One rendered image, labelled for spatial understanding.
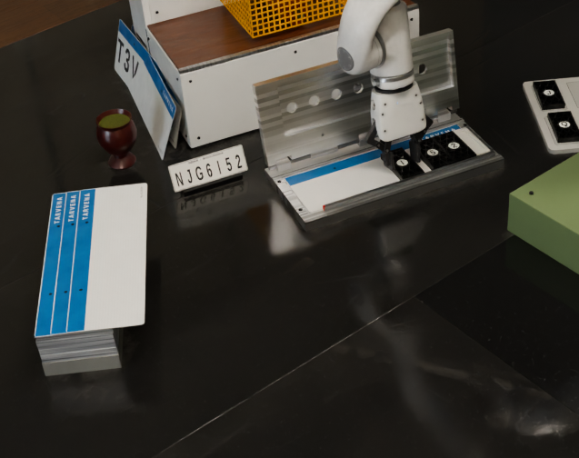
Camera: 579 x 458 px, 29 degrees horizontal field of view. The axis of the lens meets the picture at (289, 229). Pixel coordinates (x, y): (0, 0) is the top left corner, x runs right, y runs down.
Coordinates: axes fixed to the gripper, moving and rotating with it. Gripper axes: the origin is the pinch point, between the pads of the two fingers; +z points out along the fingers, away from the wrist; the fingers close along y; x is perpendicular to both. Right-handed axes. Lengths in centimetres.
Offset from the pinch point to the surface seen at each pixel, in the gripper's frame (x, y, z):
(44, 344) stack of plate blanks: -23, -78, 2
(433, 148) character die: 1.7, 7.8, 1.2
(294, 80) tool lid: 11.3, -16.0, -17.5
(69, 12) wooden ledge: 105, -42, -17
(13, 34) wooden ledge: 101, -58, -16
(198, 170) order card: 16.4, -37.7, -2.7
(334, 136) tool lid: 10.4, -9.7, -3.7
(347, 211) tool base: -6.7, -15.7, 4.5
